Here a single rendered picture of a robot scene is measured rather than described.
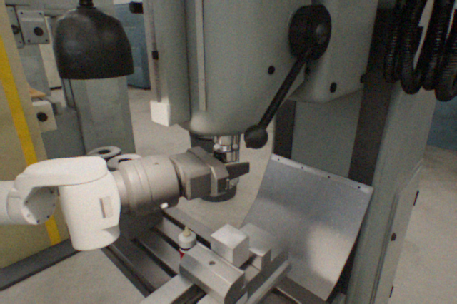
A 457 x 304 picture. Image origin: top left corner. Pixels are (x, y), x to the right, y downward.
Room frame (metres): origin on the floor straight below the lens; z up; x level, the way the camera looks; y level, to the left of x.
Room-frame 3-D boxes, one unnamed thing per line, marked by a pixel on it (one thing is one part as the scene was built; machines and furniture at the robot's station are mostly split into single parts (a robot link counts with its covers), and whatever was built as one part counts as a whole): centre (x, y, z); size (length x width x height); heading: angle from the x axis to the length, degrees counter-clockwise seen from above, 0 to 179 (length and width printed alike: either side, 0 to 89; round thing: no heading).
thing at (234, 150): (0.48, 0.01, 1.26); 0.05 x 0.05 x 0.01
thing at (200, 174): (0.43, 0.08, 1.23); 0.13 x 0.12 x 0.10; 33
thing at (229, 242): (0.47, 0.00, 1.05); 0.06 x 0.05 x 0.06; 49
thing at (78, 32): (0.31, 0.14, 1.45); 0.07 x 0.07 x 0.06
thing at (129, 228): (0.73, 0.32, 1.03); 0.22 x 0.12 x 0.20; 53
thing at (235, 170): (0.45, -0.01, 1.23); 0.06 x 0.02 x 0.03; 123
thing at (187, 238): (0.54, 0.10, 0.99); 0.04 x 0.04 x 0.11
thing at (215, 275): (0.43, 0.04, 1.02); 0.12 x 0.06 x 0.04; 49
